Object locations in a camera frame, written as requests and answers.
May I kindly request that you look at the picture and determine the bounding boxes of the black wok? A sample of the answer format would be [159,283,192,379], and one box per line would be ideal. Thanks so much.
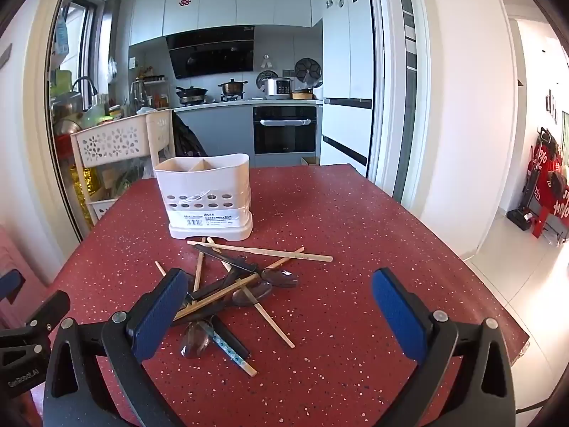
[175,85,209,105]

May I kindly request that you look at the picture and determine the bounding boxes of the grey kitchen counter cabinet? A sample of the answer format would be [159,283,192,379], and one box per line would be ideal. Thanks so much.
[172,99,324,168]

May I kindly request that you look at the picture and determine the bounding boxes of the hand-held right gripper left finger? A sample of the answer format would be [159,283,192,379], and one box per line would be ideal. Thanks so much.
[42,268,190,427]

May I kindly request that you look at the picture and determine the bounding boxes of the black built-in oven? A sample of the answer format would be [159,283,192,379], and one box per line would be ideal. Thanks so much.
[252,105,318,156]

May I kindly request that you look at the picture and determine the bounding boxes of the wooden chopstick pair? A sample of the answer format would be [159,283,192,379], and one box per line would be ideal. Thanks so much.
[187,240,334,262]

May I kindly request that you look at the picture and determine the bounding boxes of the white refrigerator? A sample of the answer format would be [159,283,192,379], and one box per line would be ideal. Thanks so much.
[320,0,385,176]

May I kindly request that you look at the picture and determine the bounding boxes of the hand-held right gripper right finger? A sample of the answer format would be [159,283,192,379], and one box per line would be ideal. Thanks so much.
[372,268,516,427]

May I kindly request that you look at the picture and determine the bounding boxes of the black range hood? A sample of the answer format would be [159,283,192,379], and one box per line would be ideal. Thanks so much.
[166,26,256,80]

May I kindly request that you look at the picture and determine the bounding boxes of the steel basin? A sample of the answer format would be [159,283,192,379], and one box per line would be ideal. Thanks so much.
[51,93,83,118]

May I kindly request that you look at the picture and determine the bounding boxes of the gold foil bag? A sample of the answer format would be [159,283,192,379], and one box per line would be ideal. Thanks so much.
[69,164,96,227]

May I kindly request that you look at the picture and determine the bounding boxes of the patterned wooden chopstick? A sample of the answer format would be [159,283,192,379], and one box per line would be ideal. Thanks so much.
[154,261,259,376]

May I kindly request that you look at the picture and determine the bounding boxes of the pink plastic stool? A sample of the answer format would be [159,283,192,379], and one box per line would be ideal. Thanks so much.
[0,225,49,330]

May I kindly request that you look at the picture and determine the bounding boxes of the round black divided tray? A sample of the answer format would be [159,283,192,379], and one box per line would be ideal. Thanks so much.
[294,57,321,84]

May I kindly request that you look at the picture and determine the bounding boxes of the white plastic utensil holder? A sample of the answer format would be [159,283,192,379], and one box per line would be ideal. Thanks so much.
[153,153,254,241]

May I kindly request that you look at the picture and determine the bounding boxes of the green leafy vegetables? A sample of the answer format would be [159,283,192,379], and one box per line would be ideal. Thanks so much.
[111,167,154,192]

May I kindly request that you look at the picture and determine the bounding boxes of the beige plastic storage rack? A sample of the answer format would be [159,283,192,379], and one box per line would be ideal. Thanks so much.
[70,109,175,232]

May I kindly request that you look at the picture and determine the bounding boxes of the steel pot with lid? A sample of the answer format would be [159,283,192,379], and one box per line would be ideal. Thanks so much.
[218,79,249,97]

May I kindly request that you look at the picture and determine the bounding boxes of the black plastic bag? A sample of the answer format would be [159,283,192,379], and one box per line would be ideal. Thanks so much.
[171,111,209,158]

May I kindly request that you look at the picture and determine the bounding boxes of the spice rack with jars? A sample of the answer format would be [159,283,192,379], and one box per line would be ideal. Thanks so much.
[142,75,170,110]

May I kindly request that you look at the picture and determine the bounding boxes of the steel kitchen faucet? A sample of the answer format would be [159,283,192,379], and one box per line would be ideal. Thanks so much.
[71,77,99,112]

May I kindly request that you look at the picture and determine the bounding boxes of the red hanging decorations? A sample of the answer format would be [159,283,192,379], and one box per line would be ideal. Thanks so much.
[525,129,569,236]

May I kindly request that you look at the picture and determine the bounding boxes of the silver rice cooker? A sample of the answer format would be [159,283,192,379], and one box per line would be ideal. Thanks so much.
[262,75,294,100]

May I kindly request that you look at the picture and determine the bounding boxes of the white wall cabinets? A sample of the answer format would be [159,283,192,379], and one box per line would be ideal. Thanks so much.
[129,0,323,46]

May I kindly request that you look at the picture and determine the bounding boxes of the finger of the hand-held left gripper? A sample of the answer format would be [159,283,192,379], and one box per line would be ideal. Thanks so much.
[0,270,25,301]
[0,290,72,368]

